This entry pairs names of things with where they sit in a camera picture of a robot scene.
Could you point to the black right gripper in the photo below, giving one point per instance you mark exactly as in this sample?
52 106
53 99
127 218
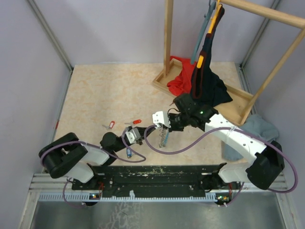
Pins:
173 128

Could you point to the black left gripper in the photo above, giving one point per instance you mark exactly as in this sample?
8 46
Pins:
141 130

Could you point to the red tag key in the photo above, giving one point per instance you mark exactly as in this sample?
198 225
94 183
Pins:
135 122
109 126

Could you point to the large keyring with blue grip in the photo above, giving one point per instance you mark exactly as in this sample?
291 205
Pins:
164 135

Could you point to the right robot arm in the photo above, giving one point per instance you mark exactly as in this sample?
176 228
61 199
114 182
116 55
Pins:
264 161

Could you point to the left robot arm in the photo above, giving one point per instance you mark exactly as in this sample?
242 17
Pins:
70 157

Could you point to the blue tag key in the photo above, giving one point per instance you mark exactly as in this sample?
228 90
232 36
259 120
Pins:
128 153

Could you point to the red t-shirt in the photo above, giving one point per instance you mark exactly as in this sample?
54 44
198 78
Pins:
182 82

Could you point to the navy jersey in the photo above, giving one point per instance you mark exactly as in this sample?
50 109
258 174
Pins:
206 86

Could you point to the yellow hanger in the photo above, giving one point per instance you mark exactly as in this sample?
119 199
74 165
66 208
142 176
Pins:
212 14

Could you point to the light blue t-shirt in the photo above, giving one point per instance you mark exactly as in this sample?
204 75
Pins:
257 126

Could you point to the grey-blue hanger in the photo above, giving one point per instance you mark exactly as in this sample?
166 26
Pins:
201 33

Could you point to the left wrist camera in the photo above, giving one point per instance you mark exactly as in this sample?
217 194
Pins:
134 135

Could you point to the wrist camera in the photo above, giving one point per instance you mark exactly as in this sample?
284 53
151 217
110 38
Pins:
134 135
161 118

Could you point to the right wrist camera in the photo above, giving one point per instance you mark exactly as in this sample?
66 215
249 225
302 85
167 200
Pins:
161 118

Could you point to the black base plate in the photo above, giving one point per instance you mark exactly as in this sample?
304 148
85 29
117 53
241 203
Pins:
154 181

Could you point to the white cable duct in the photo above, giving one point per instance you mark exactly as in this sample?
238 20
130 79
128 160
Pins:
133 196

